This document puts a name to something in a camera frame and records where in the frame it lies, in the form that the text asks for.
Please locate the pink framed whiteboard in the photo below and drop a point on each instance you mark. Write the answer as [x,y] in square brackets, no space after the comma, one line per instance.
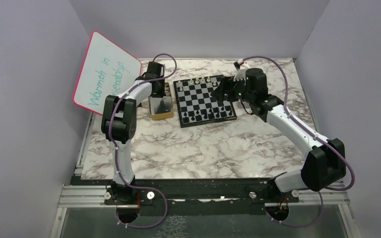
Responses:
[107,69]

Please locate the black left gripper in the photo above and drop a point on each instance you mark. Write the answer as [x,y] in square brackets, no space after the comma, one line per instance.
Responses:
[161,93]

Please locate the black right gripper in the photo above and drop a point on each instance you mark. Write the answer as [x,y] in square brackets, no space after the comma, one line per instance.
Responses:
[225,87]

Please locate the aluminium extrusion rail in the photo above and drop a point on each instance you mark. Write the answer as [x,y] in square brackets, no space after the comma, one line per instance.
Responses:
[90,196]
[329,197]

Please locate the right aluminium extrusion rail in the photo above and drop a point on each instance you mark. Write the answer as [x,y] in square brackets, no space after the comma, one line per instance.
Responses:
[329,197]

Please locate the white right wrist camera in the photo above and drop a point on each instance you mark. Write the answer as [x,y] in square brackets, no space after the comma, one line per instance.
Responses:
[241,67]

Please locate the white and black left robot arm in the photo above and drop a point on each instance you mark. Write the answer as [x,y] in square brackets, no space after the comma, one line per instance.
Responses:
[119,123]

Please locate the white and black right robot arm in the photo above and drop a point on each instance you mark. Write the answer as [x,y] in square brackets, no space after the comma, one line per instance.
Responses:
[324,158]

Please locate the black and white chessboard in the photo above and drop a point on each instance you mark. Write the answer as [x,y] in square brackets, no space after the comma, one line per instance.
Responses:
[198,98]

